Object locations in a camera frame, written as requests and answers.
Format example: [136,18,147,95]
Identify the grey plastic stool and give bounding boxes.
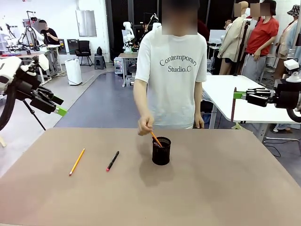
[94,55,107,70]

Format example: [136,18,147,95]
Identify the figure in red T-shirt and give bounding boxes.
[243,0,280,83]

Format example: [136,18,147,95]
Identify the person's right hand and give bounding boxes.
[137,116,155,137]

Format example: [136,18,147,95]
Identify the black tripod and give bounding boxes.
[22,100,47,131]

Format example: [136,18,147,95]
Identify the black stand pole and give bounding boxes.
[234,20,251,76]

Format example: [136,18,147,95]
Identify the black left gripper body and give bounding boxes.
[10,69,42,101]

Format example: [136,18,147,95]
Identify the white board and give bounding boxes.
[208,29,226,45]

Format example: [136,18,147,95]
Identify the person's right forearm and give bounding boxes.
[135,95,151,120]

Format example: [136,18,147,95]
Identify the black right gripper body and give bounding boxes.
[275,81,301,109]

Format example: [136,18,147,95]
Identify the black marker with red cap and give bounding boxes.
[105,151,120,172]

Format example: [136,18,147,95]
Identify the wooden background robot table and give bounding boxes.
[117,53,139,88]

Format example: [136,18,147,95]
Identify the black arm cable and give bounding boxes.
[0,89,18,131]
[286,108,301,124]

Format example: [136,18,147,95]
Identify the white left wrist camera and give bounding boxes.
[20,54,49,76]

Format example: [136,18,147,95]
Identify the cluttered white workbench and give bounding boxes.
[0,44,63,86]

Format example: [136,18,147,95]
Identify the workbench robot arm with cables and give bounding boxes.
[17,10,45,48]

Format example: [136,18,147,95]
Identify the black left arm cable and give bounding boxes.
[0,89,18,131]

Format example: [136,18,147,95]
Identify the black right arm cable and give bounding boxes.
[286,108,301,124]

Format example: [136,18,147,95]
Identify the yellow pencil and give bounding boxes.
[150,131,163,148]
[69,148,86,177]

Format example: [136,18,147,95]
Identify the person's left hand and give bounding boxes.
[193,117,205,129]

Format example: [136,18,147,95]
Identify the grey wall panel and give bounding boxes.
[75,9,97,37]

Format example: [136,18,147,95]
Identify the person in white T-shirt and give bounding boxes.
[133,0,207,129]

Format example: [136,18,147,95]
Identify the white air purifier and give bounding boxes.
[64,58,83,86]

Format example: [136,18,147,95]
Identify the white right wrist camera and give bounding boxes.
[283,59,301,83]

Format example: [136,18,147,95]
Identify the mannequin in dark red top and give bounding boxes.
[197,20,210,44]

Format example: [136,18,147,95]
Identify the white work table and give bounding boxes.
[202,74,301,144]

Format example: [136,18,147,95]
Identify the black floor cable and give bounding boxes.
[264,141,282,158]

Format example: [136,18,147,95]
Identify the black mesh pen holder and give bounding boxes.
[151,136,172,166]

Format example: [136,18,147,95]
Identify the mannequin in beige jacket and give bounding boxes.
[217,1,250,76]

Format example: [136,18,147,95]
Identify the clear box with colourful items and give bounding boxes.
[114,57,124,75]

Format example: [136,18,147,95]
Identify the seated person in black shirt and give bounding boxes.
[39,20,59,45]

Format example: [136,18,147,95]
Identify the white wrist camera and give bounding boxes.
[283,59,301,83]
[20,54,49,76]

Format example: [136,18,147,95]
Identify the person's left forearm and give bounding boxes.
[194,94,203,118]

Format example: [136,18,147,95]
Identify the black office chair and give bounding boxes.
[75,40,94,67]

